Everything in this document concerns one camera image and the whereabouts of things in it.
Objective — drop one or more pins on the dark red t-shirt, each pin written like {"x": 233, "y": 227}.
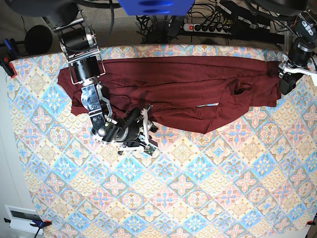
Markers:
{"x": 197, "y": 94}

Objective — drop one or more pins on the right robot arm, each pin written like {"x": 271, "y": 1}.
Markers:
{"x": 79, "y": 45}

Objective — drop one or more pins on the patterned tablecloth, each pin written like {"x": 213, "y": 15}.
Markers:
{"x": 254, "y": 177}

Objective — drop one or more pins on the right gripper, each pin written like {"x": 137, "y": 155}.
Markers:
{"x": 129, "y": 132}

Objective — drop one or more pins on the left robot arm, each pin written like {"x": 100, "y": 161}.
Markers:
{"x": 306, "y": 30}

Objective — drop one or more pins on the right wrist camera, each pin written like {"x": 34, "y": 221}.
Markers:
{"x": 149, "y": 149}

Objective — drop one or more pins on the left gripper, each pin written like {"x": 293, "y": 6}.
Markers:
{"x": 299, "y": 55}

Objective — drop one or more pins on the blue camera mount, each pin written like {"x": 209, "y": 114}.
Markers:
{"x": 156, "y": 7}

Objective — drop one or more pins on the blue clamp upper left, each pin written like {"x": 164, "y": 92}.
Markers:
{"x": 11, "y": 49}

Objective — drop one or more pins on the orange clamp bottom right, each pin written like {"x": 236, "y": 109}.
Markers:
{"x": 311, "y": 223}

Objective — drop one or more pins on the metal table frame leg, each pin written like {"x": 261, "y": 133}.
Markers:
{"x": 289, "y": 38}

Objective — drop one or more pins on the white power strip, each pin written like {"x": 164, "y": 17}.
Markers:
{"x": 213, "y": 28}

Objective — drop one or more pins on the blue orange clamp bottom left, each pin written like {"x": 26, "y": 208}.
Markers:
{"x": 30, "y": 226}

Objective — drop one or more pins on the red black clamp left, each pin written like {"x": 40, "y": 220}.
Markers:
{"x": 8, "y": 67}

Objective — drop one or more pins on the white wall outlet box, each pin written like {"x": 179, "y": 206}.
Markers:
{"x": 21, "y": 213}

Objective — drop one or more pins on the black round stool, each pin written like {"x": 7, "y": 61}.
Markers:
{"x": 38, "y": 40}

